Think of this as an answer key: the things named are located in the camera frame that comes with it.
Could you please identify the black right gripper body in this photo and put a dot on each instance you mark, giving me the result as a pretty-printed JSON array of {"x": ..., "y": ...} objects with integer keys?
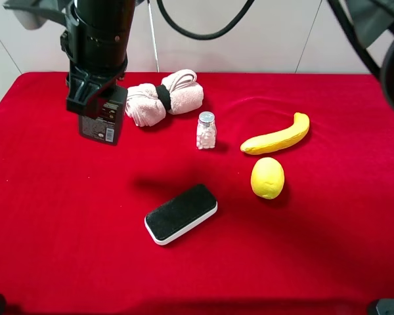
[{"x": 88, "y": 90}]

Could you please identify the dark grey pump bottle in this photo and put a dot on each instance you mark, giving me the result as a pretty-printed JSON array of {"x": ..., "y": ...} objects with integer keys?
[{"x": 106, "y": 128}]

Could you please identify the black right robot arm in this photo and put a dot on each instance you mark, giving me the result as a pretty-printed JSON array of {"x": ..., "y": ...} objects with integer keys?
[{"x": 95, "y": 41}]

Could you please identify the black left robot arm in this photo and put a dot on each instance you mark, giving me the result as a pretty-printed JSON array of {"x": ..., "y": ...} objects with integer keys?
[{"x": 369, "y": 28}]

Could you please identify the rolled pink towel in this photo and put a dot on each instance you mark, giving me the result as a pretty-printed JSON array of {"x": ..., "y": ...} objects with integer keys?
[{"x": 178, "y": 93}]

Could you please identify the glass jar of white pills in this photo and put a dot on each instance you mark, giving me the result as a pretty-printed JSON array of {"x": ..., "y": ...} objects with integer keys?
[{"x": 206, "y": 131}]

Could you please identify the black and white eraser block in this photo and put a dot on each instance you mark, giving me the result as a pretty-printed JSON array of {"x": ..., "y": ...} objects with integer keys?
[{"x": 181, "y": 214}]

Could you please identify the yellow banana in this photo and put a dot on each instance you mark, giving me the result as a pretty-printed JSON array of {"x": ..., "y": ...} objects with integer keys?
[{"x": 279, "y": 140}]

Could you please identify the yellow lemon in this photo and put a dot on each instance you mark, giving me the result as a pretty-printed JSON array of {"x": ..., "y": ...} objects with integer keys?
[{"x": 267, "y": 178}]

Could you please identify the red velvet table cloth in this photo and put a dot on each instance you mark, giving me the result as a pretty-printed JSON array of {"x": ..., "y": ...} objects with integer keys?
[{"x": 292, "y": 212}]

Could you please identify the black base part right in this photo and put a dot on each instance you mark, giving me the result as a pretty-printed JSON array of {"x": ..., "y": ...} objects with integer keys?
[{"x": 381, "y": 307}]

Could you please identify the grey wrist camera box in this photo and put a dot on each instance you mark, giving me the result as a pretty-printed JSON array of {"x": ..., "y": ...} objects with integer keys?
[{"x": 26, "y": 12}]

